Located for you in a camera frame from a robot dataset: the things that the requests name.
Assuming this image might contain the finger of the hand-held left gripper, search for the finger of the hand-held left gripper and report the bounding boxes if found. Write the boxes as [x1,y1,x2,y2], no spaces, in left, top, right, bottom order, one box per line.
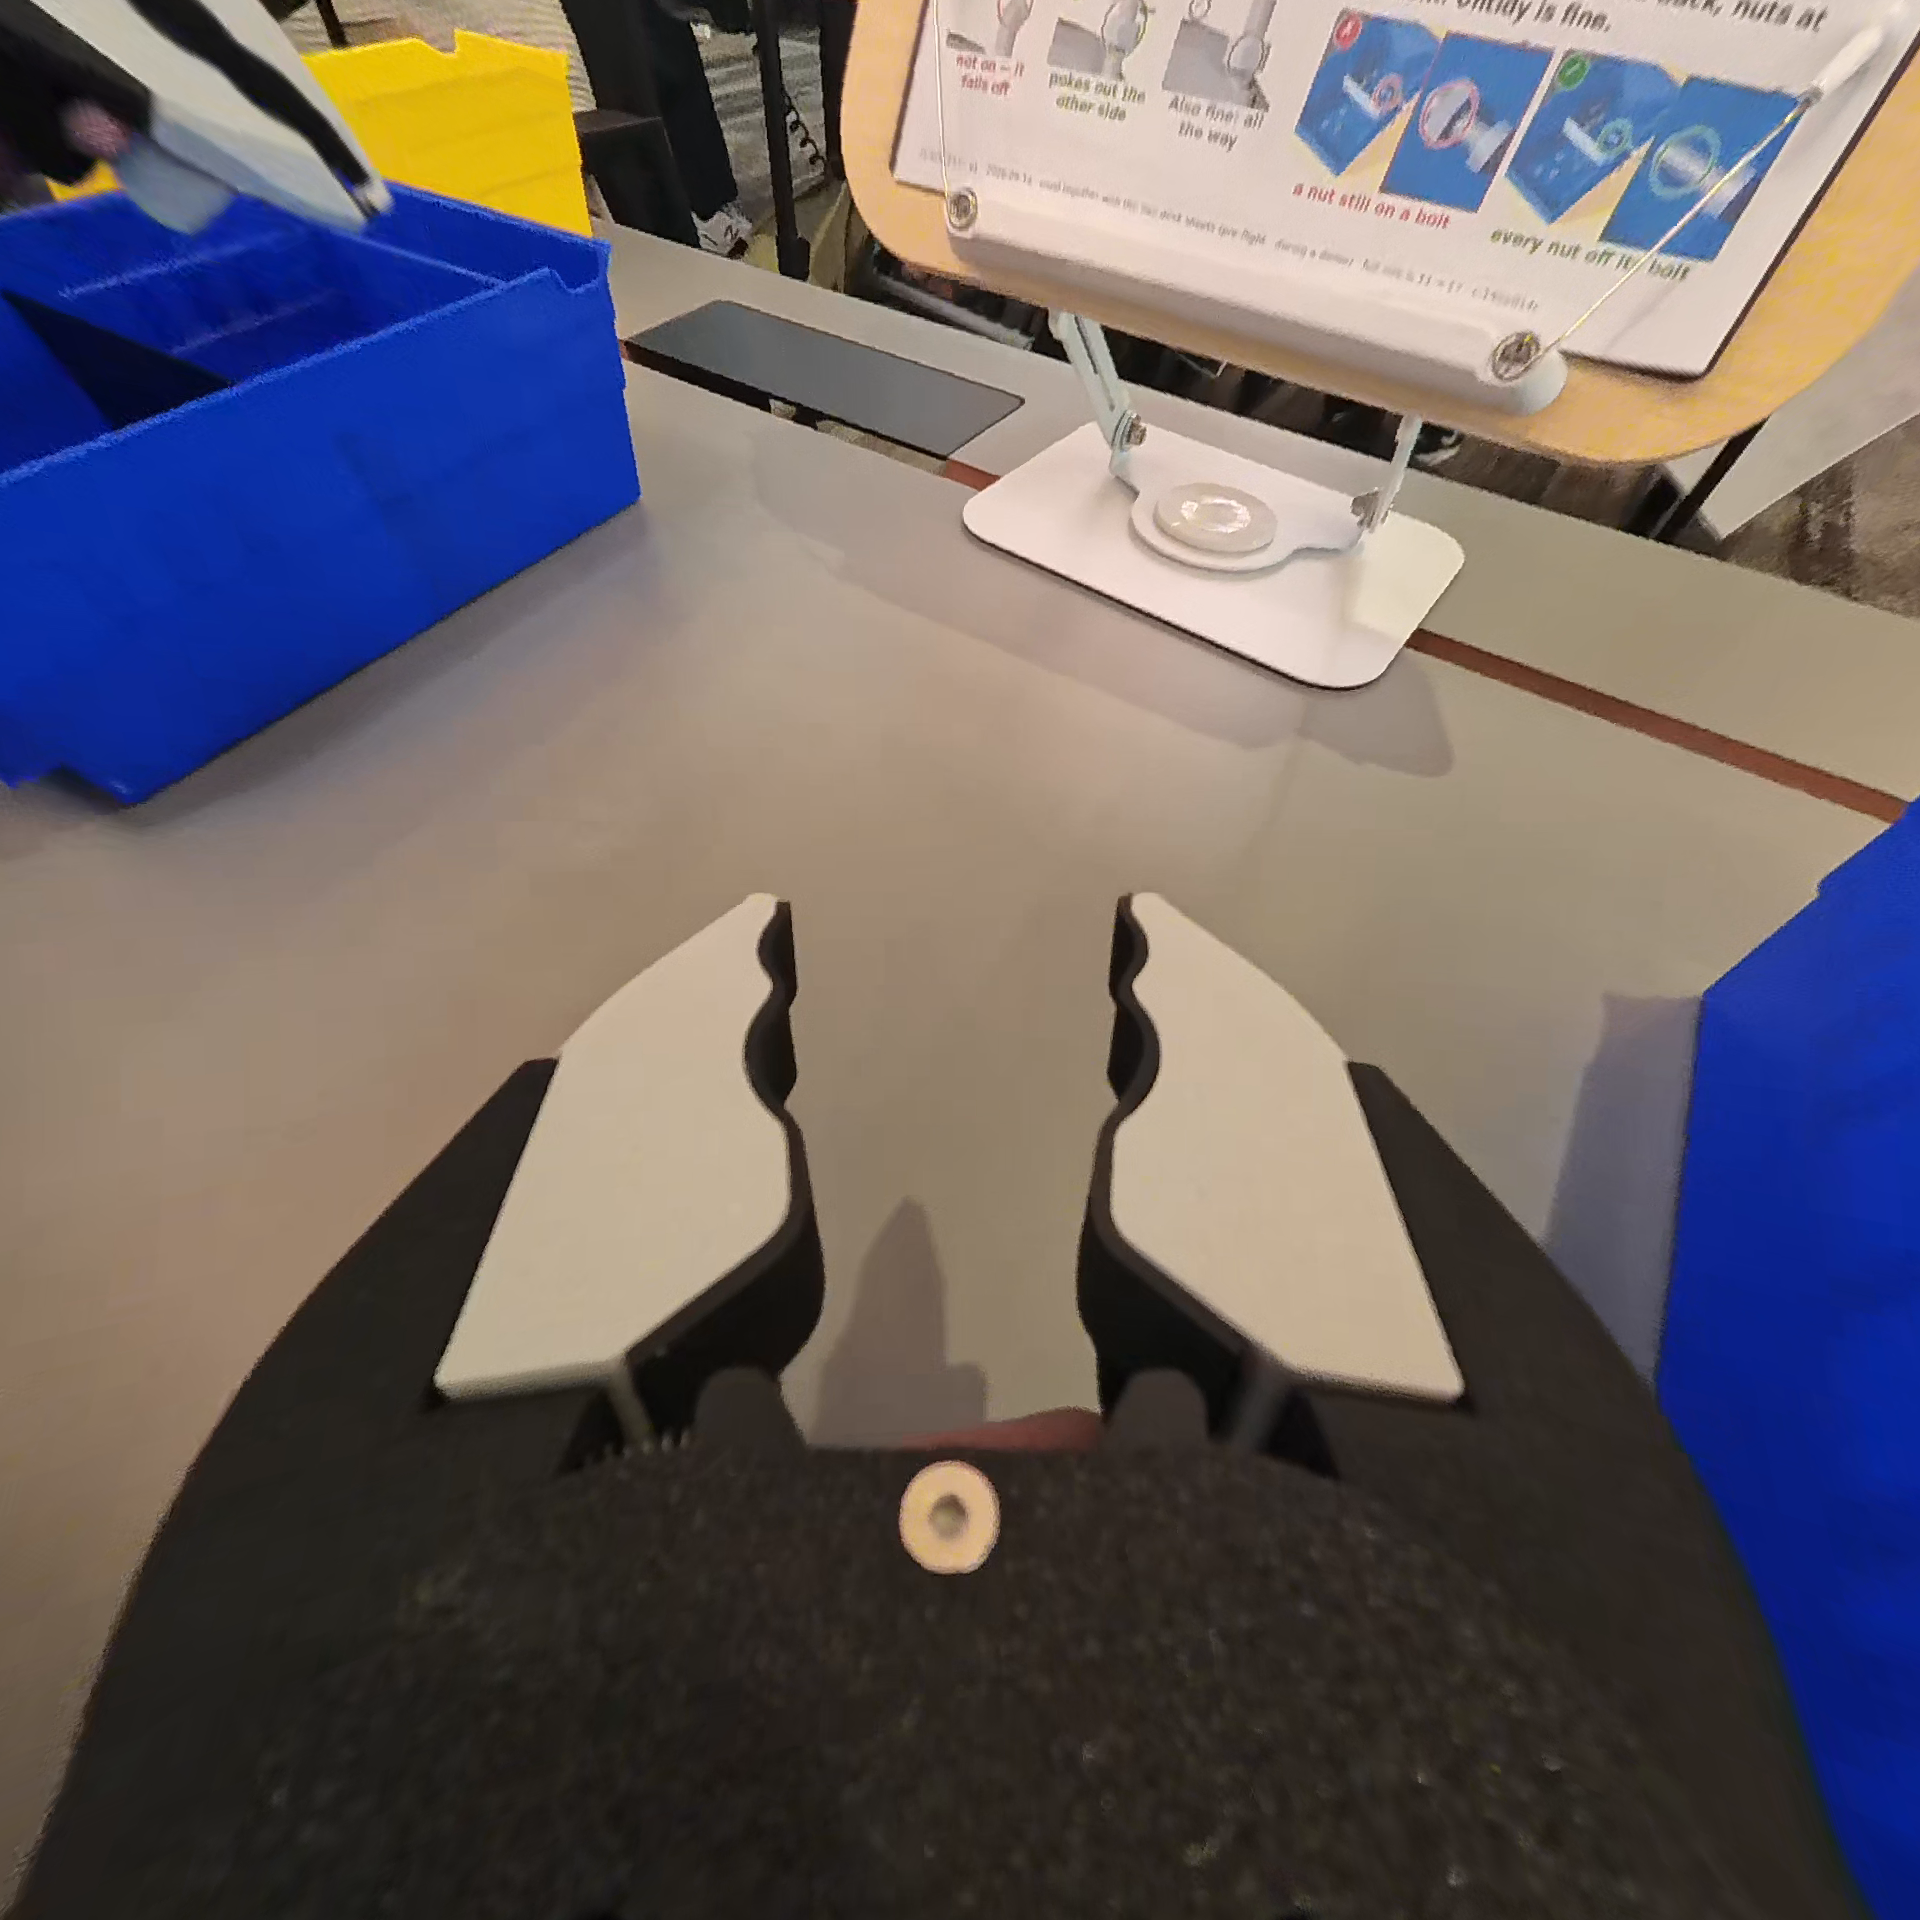
[115,90,393,240]
[15,0,369,188]

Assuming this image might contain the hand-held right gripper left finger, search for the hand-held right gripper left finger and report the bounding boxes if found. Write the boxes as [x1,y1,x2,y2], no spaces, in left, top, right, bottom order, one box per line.
[432,896,828,1456]

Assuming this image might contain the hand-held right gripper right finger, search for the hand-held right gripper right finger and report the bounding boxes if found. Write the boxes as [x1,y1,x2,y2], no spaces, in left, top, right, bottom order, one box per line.
[1078,892,1472,1463]

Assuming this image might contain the blue divided storage bin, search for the blue divided storage bin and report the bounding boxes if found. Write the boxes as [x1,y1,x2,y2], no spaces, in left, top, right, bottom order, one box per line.
[0,187,644,810]

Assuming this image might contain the person's left hand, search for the person's left hand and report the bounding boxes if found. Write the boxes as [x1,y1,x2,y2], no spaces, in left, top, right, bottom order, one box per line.
[0,85,138,195]

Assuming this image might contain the person's right hand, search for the person's right hand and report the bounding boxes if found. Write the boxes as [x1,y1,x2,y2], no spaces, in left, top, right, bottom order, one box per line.
[895,1406,1106,1456]

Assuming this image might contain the yellow storage bin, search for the yellow storage bin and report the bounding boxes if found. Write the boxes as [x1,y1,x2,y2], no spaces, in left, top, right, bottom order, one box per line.
[299,29,596,240]

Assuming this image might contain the dark flat tablet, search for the dark flat tablet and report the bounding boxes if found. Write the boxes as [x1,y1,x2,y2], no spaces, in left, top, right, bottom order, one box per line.
[622,295,1030,464]

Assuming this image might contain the instruction sheet on stand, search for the instruction sheet on stand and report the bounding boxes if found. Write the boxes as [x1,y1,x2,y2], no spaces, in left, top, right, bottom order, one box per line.
[837,0,1920,469]

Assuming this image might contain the white document stand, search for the white document stand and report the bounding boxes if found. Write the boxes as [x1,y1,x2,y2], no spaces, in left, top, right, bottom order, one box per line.
[959,313,1470,694]

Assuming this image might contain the white panel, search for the white panel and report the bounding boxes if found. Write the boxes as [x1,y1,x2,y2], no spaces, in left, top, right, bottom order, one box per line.
[1725,277,1920,549]

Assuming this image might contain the white instruction board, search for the white instruction board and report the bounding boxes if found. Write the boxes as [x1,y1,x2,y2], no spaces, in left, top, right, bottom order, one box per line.
[890,0,1920,413]

